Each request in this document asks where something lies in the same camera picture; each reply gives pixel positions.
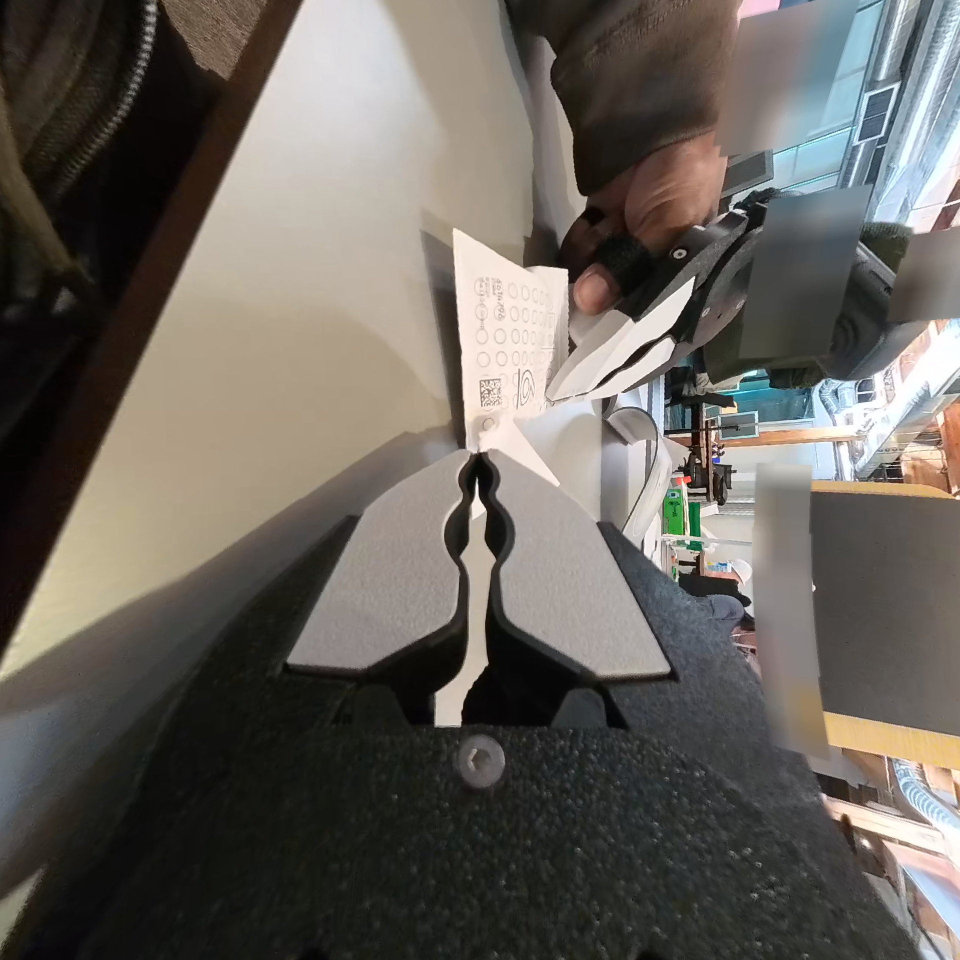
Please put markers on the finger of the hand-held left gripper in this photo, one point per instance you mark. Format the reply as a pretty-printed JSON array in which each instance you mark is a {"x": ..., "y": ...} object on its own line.
[
  {"x": 622, "y": 345},
  {"x": 645, "y": 364}
]

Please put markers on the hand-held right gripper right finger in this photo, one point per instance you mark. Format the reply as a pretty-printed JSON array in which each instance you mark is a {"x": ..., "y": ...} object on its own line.
[{"x": 577, "y": 600}]

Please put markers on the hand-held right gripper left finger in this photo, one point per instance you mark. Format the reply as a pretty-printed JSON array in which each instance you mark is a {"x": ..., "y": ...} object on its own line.
[{"x": 382, "y": 592}]

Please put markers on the white printed paper bag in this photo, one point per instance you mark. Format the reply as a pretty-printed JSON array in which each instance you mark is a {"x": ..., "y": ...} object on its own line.
[{"x": 510, "y": 337}]

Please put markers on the person's left forearm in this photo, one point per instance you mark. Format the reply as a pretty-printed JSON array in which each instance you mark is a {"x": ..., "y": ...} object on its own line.
[{"x": 637, "y": 75}]

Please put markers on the grey desk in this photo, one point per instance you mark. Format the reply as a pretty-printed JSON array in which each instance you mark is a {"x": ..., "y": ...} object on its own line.
[{"x": 300, "y": 300}]

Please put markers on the person's left hand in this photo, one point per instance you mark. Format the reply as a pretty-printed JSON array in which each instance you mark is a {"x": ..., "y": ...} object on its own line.
[{"x": 660, "y": 202}]

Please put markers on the grey instruction booklet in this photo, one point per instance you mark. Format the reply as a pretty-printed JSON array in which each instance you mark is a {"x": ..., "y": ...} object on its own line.
[{"x": 645, "y": 465}]

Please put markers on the green box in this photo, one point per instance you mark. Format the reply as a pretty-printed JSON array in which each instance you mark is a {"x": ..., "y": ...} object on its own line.
[{"x": 679, "y": 514}]

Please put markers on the metal air vent grille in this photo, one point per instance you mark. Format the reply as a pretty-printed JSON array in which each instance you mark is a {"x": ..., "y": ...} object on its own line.
[{"x": 877, "y": 112}]

